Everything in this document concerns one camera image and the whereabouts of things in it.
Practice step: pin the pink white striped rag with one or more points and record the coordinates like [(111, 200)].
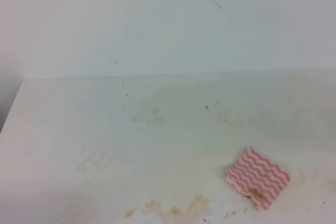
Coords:
[(257, 178)]

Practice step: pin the brown coffee spill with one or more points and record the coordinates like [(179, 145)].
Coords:
[(195, 211)]

